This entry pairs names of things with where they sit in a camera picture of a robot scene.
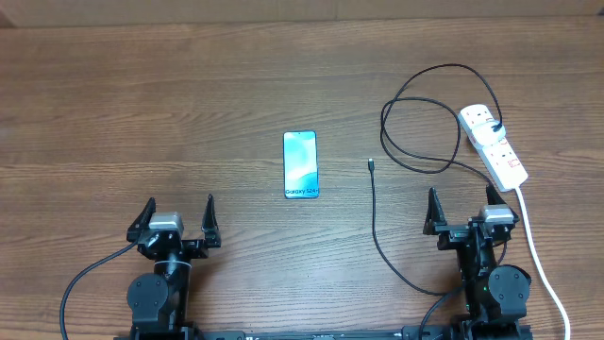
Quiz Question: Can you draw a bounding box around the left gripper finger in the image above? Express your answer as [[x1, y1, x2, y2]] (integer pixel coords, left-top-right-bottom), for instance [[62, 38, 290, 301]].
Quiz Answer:
[[126, 197, 156, 242], [201, 194, 222, 248]]

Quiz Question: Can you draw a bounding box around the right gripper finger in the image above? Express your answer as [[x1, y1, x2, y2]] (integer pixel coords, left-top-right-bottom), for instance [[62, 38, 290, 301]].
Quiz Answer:
[[485, 184, 519, 222], [423, 187, 447, 235]]

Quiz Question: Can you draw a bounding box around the blue Galaxy smartphone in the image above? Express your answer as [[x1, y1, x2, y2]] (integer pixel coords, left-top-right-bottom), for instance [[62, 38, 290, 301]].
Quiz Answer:
[[283, 130, 320, 199]]

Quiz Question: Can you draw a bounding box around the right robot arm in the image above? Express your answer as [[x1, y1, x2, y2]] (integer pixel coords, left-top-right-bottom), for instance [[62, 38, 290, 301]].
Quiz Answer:
[[417, 185, 532, 339]]

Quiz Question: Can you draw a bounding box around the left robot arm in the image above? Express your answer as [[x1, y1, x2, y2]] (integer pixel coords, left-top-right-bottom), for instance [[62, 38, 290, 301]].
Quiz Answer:
[[126, 195, 222, 339]]

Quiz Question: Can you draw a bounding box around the white charger plug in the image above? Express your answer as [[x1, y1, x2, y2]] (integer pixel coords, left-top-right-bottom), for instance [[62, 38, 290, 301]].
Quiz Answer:
[[472, 120, 506, 148]]

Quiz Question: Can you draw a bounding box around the white power strip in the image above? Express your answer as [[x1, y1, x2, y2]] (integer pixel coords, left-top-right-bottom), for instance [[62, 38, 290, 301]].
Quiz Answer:
[[458, 104, 529, 192]]

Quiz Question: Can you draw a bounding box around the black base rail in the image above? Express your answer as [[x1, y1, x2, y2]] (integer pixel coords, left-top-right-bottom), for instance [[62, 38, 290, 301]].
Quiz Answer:
[[113, 326, 533, 340]]

